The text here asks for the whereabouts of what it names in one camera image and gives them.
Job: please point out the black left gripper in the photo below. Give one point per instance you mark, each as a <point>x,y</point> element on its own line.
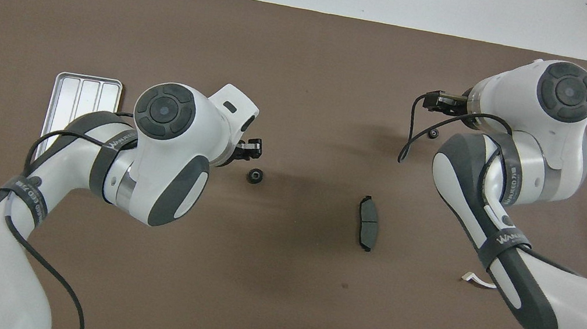
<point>238,154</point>

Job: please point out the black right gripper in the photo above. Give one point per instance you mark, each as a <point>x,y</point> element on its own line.
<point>436,102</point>

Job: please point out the small black bearing gear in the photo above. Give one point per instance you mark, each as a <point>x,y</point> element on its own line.
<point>433,133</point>

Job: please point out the silver metal tray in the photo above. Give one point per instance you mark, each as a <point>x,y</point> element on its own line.
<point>69,94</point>

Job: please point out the brown paper table mat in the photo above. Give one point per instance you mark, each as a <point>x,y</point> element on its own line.
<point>308,72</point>

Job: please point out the dark grey brake pad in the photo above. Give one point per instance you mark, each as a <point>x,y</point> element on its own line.
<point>369,226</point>

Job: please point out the white curved plastic bracket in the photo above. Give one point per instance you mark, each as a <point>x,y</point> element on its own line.
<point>478,282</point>

